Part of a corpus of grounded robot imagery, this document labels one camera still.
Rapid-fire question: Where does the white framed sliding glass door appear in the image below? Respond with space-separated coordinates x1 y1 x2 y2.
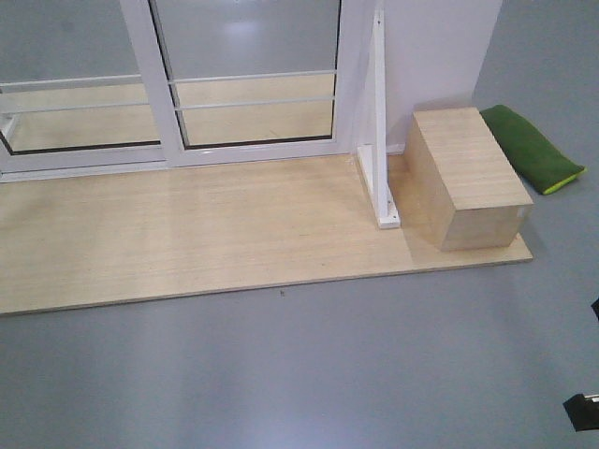
121 1 359 167

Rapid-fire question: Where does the white triangular support brace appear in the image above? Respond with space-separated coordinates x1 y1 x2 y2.
356 6 401 229

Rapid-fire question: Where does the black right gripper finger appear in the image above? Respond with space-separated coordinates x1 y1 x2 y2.
562 394 599 432

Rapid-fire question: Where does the light wooden box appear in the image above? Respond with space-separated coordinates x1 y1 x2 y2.
404 107 533 252

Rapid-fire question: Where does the white fixed glass door panel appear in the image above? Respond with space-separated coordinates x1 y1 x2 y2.
1 1 170 177

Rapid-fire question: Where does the green sandbag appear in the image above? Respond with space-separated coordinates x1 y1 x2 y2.
480 105 587 196

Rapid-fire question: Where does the white wall panel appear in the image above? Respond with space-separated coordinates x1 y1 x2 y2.
334 1 502 152

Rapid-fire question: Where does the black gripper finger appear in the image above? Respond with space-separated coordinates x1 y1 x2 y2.
592 298 599 320

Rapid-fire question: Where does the light wooden base platform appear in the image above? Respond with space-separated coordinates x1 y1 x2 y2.
1 155 532 315

